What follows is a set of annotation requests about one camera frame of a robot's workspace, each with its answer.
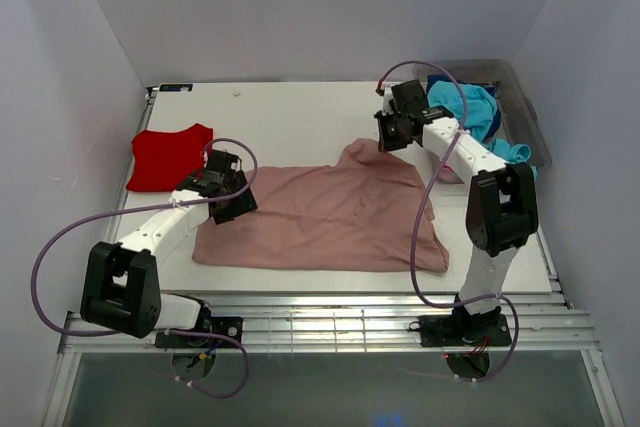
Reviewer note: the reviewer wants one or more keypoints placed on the blue label sticker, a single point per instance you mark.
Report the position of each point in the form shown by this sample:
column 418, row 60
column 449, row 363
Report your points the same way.
column 175, row 87

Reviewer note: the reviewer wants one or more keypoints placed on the folded red t-shirt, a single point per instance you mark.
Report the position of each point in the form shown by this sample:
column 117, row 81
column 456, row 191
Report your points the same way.
column 163, row 159

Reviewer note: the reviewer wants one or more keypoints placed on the aluminium extrusion frame rail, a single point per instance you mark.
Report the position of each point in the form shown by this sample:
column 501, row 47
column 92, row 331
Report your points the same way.
column 385, row 323

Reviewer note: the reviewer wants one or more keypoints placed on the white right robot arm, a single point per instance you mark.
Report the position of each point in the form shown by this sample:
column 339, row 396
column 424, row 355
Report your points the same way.
column 501, row 213

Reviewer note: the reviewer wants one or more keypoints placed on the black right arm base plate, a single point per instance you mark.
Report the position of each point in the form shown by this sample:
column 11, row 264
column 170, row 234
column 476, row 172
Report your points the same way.
column 445, row 331

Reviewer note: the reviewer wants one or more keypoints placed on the turquoise t-shirt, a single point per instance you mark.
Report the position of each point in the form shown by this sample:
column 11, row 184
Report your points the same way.
column 511, row 153

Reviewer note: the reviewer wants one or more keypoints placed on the clear plastic bin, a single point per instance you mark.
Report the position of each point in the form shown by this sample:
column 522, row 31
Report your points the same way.
column 519, row 121

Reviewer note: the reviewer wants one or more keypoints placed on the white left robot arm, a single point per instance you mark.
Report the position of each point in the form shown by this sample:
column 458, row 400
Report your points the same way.
column 122, row 286

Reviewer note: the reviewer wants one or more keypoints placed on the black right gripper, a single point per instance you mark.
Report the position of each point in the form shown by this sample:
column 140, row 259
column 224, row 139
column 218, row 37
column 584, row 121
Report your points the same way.
column 386, row 144

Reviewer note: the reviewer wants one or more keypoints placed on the light pink t-shirt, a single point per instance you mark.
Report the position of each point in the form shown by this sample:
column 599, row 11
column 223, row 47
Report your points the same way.
column 448, row 176

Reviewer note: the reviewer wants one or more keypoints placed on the dusty pink t-shirt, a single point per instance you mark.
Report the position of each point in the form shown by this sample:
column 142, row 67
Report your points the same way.
column 365, row 213

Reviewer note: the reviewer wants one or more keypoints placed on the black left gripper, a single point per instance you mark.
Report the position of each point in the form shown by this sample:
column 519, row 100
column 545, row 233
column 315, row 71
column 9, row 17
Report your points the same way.
column 243, row 204

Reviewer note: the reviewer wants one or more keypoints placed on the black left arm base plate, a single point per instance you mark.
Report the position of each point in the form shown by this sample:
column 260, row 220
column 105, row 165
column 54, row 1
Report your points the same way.
column 231, row 327

